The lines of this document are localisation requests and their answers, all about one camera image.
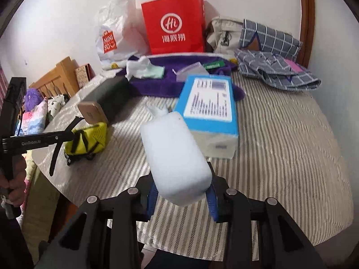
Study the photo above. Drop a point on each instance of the striped quilted mattress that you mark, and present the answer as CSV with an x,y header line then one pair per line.
x,y
287,150

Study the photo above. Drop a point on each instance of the purple plush toy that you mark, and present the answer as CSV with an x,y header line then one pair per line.
x,y
32,98

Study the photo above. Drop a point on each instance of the wooden headboard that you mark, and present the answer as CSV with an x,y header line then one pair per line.
x,y
61,80

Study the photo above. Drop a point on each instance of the red paper shopping bag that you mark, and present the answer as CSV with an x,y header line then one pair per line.
x,y
175,26

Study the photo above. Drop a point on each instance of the person's left hand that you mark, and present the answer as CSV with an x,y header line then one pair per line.
x,y
17,184

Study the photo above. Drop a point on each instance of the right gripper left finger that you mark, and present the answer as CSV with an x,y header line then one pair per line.
x,y
103,233

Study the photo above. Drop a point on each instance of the mint green cloth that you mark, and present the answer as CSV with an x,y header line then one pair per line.
x,y
149,71

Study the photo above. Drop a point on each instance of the white Miniso plastic bag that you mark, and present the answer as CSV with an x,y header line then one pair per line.
x,y
117,35

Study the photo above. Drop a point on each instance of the grey plaid cloth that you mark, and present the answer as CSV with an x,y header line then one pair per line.
x,y
270,55

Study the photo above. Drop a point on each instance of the dark green tea box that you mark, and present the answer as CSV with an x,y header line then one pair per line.
x,y
104,102

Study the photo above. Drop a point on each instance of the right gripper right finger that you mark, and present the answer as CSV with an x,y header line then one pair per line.
x,y
282,244

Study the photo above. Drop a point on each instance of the colourful bedding pile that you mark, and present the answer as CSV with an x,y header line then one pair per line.
x,y
34,122

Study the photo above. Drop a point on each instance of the beige backpack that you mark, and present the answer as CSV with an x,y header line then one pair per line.
x,y
223,35

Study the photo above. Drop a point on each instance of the blue cardboard box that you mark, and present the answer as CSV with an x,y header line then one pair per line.
x,y
207,106

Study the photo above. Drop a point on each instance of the purple fleece towel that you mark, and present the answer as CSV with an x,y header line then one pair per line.
x,y
176,69

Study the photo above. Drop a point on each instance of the rolled fruit print paper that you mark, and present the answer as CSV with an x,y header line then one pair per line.
x,y
114,65

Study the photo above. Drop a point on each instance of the yellow pouch with black straps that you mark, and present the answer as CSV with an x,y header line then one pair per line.
x,y
84,143

